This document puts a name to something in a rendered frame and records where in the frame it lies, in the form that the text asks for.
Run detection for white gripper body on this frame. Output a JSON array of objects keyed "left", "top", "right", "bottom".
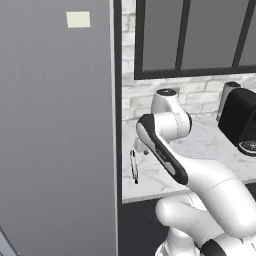
[{"left": 132, "top": 134, "right": 150, "bottom": 157}]

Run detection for black tall side panel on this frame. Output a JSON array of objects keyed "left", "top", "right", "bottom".
[{"left": 112, "top": 0, "right": 124, "bottom": 256}]

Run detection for grey fridge door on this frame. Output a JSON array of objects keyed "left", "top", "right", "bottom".
[{"left": 0, "top": 0, "right": 118, "bottom": 256}]

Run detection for black coffee machine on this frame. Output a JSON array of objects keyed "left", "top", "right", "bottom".
[{"left": 215, "top": 80, "right": 256, "bottom": 157}]

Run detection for black framed window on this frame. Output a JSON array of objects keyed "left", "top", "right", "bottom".
[{"left": 134, "top": 0, "right": 256, "bottom": 81}]

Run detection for pale yellow note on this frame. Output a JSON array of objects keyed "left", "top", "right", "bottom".
[{"left": 65, "top": 11, "right": 92, "bottom": 29}]

